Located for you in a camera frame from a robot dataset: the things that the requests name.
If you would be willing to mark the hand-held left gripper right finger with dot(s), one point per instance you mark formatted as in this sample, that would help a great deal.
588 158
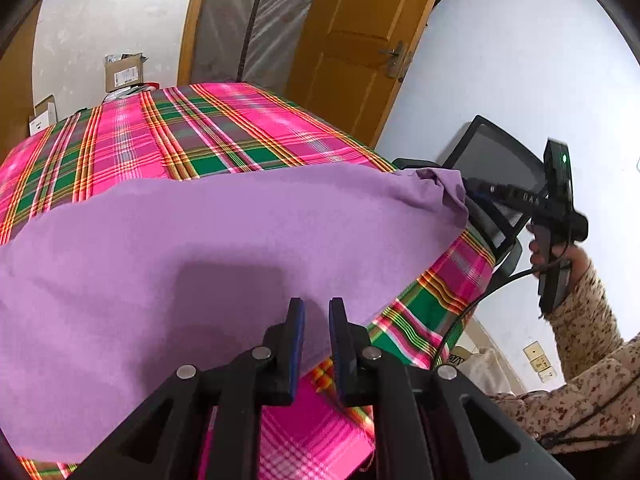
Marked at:
336 345

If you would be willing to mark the pink green plaid sheet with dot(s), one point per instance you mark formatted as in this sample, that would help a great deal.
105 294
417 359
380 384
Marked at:
210 125

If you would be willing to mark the clear plastic door curtain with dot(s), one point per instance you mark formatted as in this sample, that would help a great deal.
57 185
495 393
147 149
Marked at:
255 15

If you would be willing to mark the wooden door frame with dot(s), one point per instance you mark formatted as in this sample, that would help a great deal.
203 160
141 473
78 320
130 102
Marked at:
192 25

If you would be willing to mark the wall socket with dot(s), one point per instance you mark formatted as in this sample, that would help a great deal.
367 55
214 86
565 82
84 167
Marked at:
539 362

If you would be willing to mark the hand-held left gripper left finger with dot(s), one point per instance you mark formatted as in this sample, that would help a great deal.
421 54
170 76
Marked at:
298 340

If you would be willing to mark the purple fleece cloth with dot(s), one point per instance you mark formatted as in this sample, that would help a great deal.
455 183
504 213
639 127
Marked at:
200 260

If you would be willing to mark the black mesh office chair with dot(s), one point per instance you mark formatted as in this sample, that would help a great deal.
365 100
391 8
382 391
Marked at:
500 160

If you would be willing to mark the person's right forearm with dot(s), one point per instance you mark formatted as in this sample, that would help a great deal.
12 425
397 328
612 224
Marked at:
585 360

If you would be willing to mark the person's right hand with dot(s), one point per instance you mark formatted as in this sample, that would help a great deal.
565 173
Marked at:
537 255

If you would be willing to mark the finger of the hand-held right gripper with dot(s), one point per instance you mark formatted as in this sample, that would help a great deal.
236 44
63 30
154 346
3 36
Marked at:
492 192

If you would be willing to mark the brown cardboard box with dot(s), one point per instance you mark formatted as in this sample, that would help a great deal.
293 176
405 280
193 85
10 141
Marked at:
125 72

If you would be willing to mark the wooden door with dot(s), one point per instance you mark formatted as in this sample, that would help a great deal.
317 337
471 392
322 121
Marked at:
360 25

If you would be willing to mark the white cardboard box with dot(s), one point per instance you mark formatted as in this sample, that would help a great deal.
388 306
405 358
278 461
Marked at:
42 117

